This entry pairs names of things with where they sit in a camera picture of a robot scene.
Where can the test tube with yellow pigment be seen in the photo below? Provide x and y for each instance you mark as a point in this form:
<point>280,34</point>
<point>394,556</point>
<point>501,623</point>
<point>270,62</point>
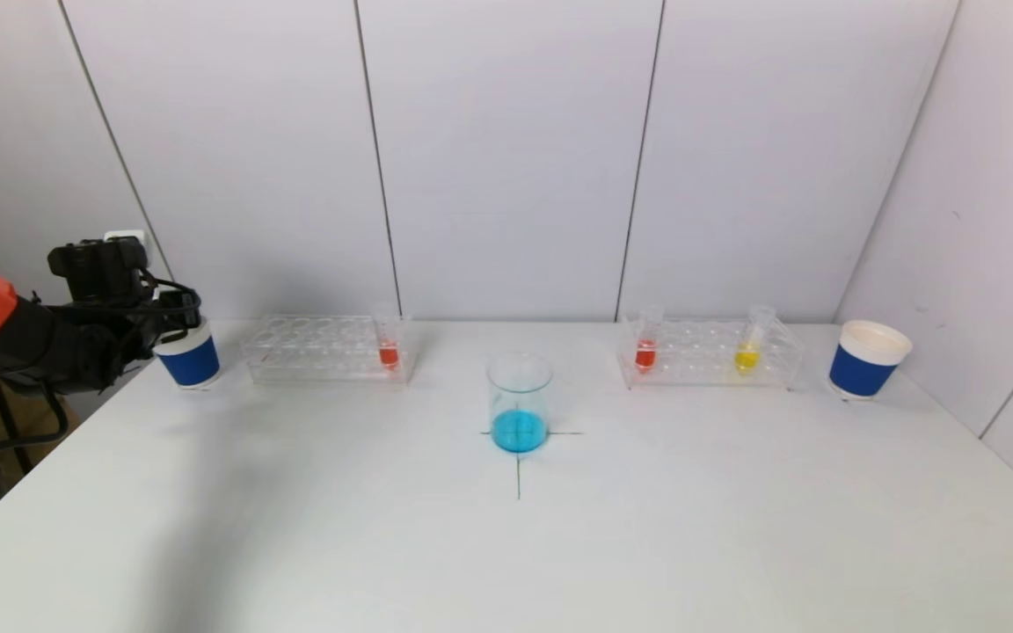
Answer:
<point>745,359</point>

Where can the clear glass beaker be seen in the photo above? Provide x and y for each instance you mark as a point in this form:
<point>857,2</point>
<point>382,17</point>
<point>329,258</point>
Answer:
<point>519,426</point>

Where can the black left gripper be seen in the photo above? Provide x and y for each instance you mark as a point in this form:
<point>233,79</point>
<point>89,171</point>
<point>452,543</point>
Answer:
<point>179,309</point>

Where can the clear acrylic test tube rack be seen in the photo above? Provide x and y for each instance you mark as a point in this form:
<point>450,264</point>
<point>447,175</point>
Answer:
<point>322,362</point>
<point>700,362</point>

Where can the black tripod stand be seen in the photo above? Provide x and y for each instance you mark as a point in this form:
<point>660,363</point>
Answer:
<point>10,422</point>

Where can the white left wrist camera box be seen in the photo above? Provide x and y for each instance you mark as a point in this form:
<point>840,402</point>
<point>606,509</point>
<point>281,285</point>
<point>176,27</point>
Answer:
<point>124,239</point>

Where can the white paper cup blue sleeve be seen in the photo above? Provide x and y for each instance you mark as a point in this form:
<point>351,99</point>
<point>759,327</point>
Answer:
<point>194,362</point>
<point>858,371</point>

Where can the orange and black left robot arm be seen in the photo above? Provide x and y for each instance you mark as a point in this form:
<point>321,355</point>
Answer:
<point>32,343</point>

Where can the test tube with red pigment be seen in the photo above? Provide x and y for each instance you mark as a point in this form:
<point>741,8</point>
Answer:
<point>644,356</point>
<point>389,355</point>

